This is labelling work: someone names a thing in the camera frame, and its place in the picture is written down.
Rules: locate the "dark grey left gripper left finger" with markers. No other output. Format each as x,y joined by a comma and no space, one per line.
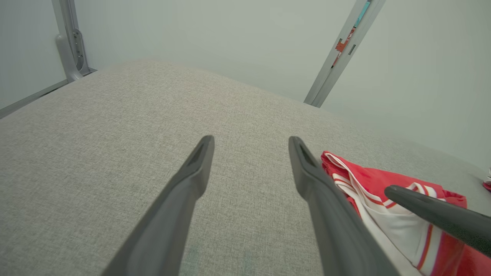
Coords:
161,226

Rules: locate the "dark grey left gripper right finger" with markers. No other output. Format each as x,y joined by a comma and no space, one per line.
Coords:
337,230

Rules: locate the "grey double partition post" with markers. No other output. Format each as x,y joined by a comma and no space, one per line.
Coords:
330,73

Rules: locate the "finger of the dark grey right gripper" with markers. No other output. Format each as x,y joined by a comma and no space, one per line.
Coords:
441,218

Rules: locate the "red and white basketball jersey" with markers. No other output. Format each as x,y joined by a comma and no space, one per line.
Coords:
383,178

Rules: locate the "grey hinged partition post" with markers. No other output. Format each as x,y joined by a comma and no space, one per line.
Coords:
69,50

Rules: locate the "red basketball shorts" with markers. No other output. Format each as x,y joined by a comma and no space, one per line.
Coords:
488,183

